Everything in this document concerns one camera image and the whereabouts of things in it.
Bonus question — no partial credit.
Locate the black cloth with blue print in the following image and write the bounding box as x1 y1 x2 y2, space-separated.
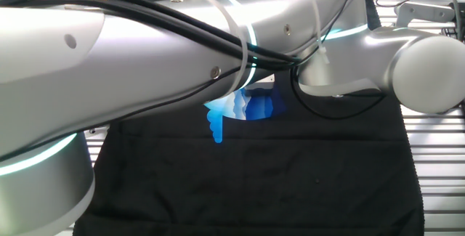
72 0 426 236

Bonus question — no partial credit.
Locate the black base cable bundle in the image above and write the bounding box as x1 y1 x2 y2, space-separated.
0 0 303 72

